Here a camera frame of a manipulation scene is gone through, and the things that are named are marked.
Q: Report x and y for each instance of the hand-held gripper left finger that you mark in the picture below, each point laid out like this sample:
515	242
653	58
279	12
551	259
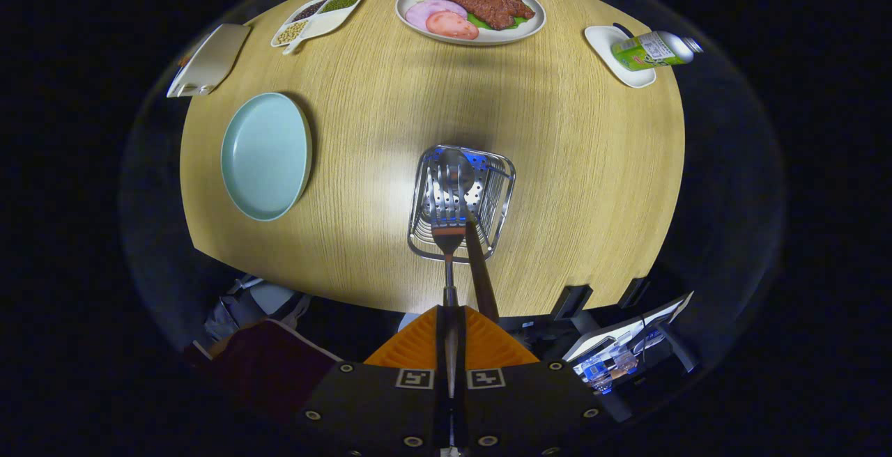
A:
376	401

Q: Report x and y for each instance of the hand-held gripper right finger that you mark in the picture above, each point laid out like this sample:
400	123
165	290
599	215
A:
529	401

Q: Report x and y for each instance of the white tilted panel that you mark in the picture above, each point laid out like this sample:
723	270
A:
606	338

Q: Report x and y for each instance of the dark red chair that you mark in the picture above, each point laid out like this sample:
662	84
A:
265	366

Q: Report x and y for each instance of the white grey bag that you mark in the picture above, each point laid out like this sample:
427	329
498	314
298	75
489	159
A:
268	300

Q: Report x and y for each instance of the light blue plate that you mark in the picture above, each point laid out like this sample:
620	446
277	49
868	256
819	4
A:
265	157

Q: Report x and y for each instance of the small white dish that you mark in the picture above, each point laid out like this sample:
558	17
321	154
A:
603	42

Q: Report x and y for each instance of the silver bottle with green label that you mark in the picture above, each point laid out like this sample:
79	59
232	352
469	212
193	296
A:
648	51

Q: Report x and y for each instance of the green lettuce leaf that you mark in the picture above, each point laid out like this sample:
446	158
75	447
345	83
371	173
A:
519	23

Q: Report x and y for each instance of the white toaster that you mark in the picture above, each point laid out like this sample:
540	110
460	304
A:
212	60

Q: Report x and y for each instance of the white divided dish with beans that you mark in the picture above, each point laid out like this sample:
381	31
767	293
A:
331	21

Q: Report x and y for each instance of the red sausage slice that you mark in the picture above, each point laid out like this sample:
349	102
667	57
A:
451	25

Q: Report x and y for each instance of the pink ham slice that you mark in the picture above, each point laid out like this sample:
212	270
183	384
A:
421	11

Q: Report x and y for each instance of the brown grilled steak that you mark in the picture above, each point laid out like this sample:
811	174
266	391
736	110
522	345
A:
488	4

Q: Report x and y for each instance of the black table bracket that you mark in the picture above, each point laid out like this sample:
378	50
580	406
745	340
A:
570	301
633	293

